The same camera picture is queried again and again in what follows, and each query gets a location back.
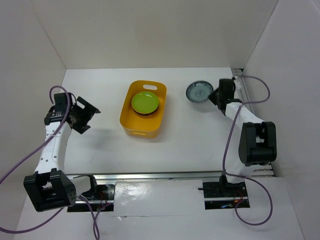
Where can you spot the green plate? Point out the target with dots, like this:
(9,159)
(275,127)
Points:
(145,102)

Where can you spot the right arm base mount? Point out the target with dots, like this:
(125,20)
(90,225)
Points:
(221,194)

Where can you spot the aluminium rail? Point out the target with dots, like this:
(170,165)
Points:
(158,176)
(241,82)

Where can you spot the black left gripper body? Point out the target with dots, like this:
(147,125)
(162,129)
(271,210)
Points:
(81,118)

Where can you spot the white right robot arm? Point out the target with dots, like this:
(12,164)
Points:
(257,144)

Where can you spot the yellow plastic bin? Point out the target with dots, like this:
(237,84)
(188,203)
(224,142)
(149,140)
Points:
(138,125)

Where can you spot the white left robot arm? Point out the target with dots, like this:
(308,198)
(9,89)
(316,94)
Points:
(49,187)

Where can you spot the aluminium rail front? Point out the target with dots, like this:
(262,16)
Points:
(158,176)

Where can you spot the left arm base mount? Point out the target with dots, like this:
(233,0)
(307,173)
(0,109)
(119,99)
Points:
(100,200)

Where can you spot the blue patterned plate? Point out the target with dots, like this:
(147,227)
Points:
(199,91)

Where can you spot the aluminium rail right side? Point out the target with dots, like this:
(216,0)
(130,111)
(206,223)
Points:
(241,82)

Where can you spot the black plate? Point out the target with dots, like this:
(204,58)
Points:
(144,114)

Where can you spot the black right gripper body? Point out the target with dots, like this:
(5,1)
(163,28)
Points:
(215,96)

